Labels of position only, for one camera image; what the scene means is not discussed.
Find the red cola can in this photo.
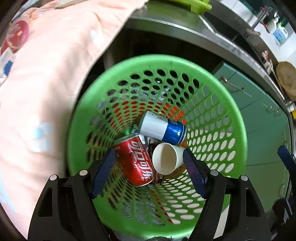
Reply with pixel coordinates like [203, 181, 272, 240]
[112, 134, 154, 187]

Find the white paper cup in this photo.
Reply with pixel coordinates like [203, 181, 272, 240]
[152, 143, 185, 175]

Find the blue and white can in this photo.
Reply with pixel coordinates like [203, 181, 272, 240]
[138, 111, 187, 145]

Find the green perforated trash basket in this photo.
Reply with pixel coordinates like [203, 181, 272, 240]
[67, 55, 248, 240]

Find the wooden cutting board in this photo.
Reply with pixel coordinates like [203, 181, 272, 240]
[276, 61, 296, 101]

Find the detergent bottle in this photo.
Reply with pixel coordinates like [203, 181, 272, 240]
[273, 22, 288, 45]

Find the steel faucet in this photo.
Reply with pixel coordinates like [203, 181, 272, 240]
[244, 6, 274, 38]

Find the peach pink towel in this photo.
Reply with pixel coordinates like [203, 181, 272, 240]
[1, 1, 145, 240]

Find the white milk carton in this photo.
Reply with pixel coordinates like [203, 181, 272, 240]
[0, 47, 16, 84]

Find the red plastic cup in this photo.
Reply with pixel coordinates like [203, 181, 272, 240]
[6, 19, 30, 50]

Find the green dish rack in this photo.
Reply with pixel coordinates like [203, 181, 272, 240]
[173, 0, 212, 15]

